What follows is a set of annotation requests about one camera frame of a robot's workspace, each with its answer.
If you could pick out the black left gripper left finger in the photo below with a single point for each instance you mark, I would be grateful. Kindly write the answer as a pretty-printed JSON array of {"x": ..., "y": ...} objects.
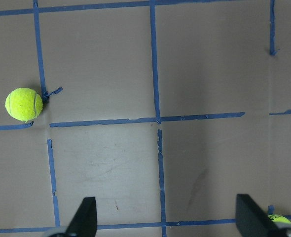
[{"x": 84, "y": 222}]

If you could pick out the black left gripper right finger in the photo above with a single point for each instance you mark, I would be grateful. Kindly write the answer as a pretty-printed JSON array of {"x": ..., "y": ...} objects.
[{"x": 251, "y": 221}]

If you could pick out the tennis ball under left gripper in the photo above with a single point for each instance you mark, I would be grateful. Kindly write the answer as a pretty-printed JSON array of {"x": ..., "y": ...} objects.
[{"x": 279, "y": 219}]

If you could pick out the tennis ball near loose tape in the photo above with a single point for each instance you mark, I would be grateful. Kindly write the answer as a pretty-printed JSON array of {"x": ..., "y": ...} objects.
[{"x": 23, "y": 104}]

